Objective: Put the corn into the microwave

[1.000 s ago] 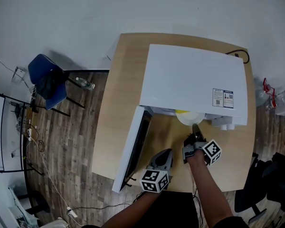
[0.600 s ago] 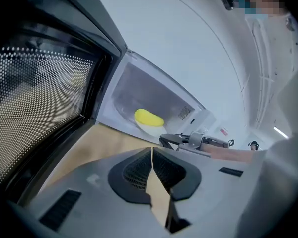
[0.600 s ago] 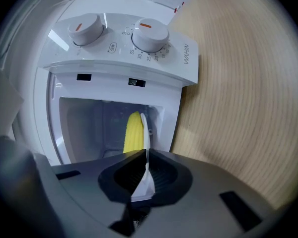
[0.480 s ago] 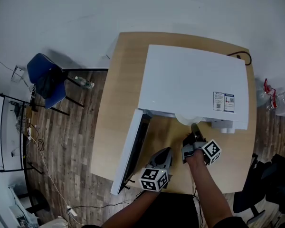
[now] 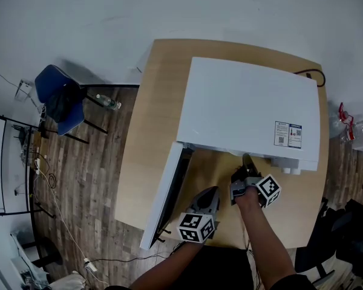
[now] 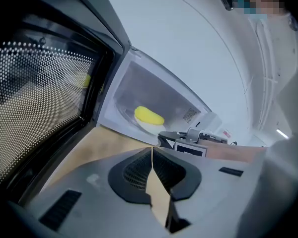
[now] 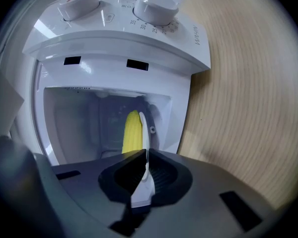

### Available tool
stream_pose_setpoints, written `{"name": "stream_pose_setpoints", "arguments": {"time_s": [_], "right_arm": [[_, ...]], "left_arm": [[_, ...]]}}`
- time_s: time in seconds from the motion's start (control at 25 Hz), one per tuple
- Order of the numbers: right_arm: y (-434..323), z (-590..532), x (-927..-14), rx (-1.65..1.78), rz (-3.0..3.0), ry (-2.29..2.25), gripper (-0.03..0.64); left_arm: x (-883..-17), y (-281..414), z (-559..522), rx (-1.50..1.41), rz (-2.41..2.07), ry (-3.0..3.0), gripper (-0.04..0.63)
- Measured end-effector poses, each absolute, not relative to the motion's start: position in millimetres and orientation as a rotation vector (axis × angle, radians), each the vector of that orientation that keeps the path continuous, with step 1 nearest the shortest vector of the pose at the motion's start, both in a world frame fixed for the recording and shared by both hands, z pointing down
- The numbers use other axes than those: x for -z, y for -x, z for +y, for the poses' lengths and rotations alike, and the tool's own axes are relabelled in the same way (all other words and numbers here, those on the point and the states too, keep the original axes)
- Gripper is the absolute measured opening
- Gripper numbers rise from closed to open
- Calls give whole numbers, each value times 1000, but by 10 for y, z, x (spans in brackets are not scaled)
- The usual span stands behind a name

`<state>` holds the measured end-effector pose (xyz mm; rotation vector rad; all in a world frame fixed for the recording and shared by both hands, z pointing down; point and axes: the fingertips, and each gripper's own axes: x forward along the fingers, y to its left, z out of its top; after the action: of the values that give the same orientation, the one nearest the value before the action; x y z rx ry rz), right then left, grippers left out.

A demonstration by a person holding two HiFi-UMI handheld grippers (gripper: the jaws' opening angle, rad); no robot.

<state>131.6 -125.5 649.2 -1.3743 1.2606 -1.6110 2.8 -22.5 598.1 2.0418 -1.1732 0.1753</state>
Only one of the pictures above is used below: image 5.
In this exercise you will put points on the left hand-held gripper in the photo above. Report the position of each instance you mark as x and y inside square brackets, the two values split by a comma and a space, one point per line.
[193, 226]

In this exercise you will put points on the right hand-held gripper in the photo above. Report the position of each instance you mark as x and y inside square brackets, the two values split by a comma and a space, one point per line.
[269, 189]

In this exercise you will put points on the white microwave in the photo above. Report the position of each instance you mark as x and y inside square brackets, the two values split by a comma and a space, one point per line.
[245, 101]

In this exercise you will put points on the person's left forearm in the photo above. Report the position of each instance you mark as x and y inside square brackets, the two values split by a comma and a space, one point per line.
[169, 267]

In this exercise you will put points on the person's right forearm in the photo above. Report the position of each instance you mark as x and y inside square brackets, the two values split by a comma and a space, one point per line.
[263, 243]

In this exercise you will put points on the person's black clothing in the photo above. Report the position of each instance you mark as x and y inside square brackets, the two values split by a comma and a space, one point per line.
[224, 267]

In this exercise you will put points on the black office chair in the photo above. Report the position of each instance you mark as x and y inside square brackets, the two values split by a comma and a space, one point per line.
[354, 237]
[308, 261]

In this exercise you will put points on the clear plastic bottle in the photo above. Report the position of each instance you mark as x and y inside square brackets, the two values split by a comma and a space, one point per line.
[106, 101]

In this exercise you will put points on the white cloth bag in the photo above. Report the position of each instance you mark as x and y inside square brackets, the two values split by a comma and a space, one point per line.
[68, 281]

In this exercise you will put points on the white power strip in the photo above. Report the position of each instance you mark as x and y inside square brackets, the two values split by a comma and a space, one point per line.
[38, 166]

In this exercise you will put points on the black bag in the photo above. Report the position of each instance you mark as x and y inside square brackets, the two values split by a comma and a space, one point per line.
[60, 104]

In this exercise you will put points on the brown cardboard box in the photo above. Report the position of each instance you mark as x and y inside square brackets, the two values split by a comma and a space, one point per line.
[36, 142]

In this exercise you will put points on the white machine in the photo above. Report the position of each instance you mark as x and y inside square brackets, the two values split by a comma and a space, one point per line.
[27, 267]

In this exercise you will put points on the black router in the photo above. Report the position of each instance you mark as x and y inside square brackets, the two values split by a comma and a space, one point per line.
[22, 134]

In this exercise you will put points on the blue chair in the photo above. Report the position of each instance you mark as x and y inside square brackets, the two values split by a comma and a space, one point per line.
[48, 78]

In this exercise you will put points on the white wall box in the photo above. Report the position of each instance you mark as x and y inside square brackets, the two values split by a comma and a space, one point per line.
[25, 88]

